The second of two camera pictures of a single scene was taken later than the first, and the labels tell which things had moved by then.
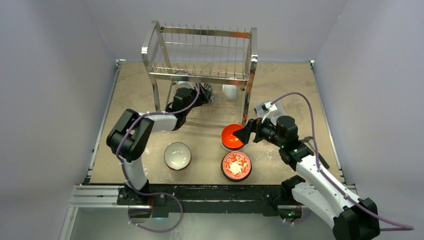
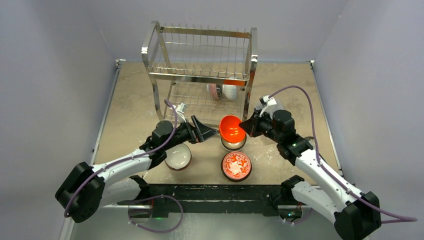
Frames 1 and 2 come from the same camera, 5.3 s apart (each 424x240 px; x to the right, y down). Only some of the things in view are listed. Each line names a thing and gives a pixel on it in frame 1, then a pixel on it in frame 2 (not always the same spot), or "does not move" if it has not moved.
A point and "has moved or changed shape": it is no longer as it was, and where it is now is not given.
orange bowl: (228, 138) has moved or changed shape
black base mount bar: (209, 198) does not move
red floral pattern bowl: (236, 166) does not move
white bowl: (230, 91) does not move
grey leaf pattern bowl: (208, 86) has moved or changed shape
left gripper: (203, 98) → (202, 132)
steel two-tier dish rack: (217, 62) does not move
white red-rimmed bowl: (177, 156) does not move
